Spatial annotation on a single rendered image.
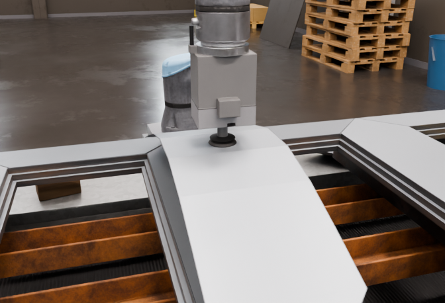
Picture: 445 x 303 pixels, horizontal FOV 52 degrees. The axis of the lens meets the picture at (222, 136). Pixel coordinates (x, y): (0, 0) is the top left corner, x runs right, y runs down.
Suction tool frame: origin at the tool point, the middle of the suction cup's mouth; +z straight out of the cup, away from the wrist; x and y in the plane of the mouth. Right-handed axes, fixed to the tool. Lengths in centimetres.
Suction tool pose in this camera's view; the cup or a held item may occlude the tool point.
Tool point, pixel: (222, 149)
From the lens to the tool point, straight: 70.2
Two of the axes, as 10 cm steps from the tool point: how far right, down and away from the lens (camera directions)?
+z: 0.0, 9.3, 3.6
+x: -2.2, -3.5, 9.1
